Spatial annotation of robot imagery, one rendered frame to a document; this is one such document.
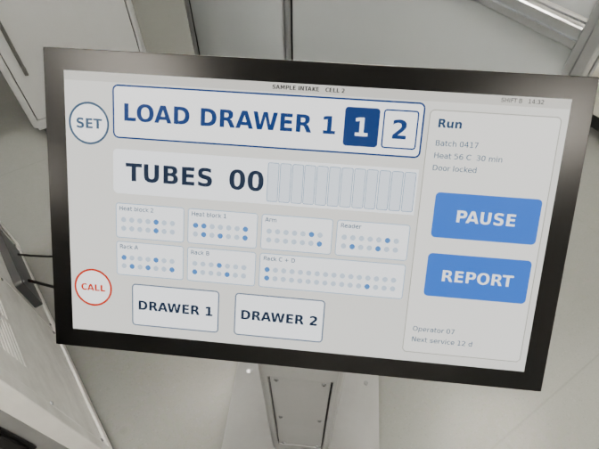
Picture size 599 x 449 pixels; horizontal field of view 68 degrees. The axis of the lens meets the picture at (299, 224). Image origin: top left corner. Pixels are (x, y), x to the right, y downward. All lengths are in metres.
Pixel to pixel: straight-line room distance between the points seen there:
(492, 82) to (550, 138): 0.07
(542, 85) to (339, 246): 0.24
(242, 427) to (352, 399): 0.34
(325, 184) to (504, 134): 0.17
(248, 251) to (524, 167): 0.28
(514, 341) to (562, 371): 1.24
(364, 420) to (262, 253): 1.05
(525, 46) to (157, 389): 1.36
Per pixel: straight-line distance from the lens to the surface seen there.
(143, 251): 0.49
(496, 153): 0.46
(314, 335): 0.48
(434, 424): 1.53
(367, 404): 1.47
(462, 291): 0.47
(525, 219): 0.47
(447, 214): 0.45
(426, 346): 0.49
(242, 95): 0.44
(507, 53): 1.08
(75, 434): 1.21
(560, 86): 0.48
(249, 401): 1.46
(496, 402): 1.61
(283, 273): 0.45
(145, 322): 0.51
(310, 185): 0.43
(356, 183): 0.43
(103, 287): 0.52
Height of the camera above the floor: 1.42
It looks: 51 degrees down
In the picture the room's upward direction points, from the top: straight up
